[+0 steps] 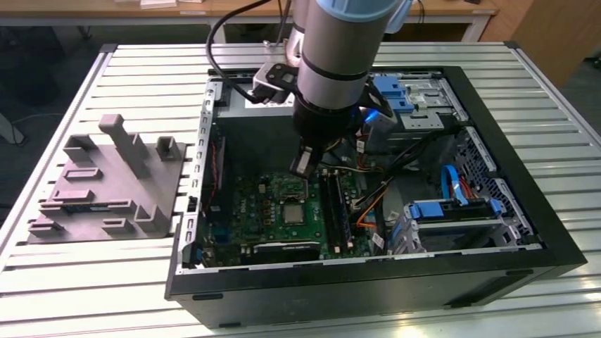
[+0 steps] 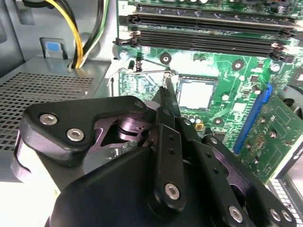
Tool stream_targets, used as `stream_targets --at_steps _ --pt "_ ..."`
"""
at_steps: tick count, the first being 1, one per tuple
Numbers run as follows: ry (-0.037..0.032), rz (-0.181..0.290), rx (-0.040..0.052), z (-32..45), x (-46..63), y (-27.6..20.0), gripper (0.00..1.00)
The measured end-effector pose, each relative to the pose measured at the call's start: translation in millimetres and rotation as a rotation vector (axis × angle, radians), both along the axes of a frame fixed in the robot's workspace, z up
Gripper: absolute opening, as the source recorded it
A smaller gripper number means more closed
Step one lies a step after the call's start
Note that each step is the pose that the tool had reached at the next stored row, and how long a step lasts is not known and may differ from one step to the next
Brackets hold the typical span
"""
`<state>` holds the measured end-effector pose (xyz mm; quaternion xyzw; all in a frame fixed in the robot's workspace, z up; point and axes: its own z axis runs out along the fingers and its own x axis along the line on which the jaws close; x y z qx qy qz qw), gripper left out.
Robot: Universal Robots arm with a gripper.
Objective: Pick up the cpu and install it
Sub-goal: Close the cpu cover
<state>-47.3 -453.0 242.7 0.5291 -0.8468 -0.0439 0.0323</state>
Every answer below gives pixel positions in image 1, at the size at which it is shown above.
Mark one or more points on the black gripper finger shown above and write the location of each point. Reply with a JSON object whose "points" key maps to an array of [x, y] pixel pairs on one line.
{"points": [[315, 153], [300, 162]]}

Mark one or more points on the silver square CPU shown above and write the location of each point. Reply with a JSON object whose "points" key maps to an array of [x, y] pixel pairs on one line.
{"points": [[294, 215]]}

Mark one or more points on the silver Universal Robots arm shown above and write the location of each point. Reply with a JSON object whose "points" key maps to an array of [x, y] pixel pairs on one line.
{"points": [[333, 45]]}

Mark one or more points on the grey power supply unit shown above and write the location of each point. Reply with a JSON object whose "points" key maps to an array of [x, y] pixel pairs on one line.
{"points": [[253, 141]]}

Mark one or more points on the black RAM slot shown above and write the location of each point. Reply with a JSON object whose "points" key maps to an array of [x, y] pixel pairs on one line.
{"points": [[327, 211]]}

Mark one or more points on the green motherboard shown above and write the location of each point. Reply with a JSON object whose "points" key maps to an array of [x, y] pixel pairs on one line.
{"points": [[253, 211]]}

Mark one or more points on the blue plastic drive latch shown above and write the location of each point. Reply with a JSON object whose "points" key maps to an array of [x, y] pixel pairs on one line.
{"points": [[398, 88]]}

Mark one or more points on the silver metal drive cage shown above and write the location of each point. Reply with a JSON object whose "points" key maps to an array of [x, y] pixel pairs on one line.
{"points": [[419, 121]]}

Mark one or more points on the black graphics card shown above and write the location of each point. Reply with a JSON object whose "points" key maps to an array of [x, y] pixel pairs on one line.
{"points": [[286, 248]]}

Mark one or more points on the hard disk in blue carrier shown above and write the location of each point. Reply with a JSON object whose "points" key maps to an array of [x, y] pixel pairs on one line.
{"points": [[429, 210]]}

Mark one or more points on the blue video port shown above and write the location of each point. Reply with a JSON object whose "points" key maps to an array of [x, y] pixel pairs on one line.
{"points": [[197, 255]]}

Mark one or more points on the black open PC case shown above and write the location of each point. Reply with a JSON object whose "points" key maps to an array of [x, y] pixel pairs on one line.
{"points": [[327, 295]]}

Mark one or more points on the grey parts rack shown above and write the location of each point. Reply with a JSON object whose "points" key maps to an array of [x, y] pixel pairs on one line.
{"points": [[117, 183]]}

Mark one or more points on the green loose RAM stick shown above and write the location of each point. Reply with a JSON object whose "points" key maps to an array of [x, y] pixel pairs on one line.
{"points": [[89, 208]]}

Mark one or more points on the silver metal disk bay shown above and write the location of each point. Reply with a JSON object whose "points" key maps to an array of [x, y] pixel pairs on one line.
{"points": [[509, 232]]}

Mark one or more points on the small white box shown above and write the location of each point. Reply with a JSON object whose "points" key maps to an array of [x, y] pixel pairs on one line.
{"points": [[160, 3]]}

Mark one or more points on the wooden cabinet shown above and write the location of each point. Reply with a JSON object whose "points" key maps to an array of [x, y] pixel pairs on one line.
{"points": [[549, 35]]}

